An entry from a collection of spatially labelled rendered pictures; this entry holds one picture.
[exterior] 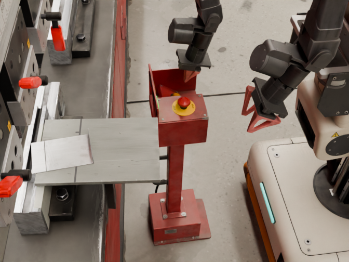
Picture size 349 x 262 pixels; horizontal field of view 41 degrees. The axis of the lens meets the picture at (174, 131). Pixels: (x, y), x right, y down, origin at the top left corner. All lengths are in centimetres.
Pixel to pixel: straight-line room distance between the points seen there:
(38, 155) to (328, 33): 65
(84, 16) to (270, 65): 79
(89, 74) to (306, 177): 100
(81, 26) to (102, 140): 56
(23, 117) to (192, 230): 127
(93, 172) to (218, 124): 150
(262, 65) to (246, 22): 217
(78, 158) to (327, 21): 58
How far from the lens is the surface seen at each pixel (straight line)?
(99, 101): 133
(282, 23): 317
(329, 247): 183
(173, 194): 185
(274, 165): 197
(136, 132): 108
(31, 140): 111
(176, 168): 171
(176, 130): 143
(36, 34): 98
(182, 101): 141
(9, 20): 82
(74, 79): 140
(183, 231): 200
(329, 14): 95
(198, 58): 141
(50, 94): 124
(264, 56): 97
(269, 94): 105
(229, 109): 253
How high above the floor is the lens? 182
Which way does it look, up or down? 49 degrees down
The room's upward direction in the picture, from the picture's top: 2 degrees clockwise
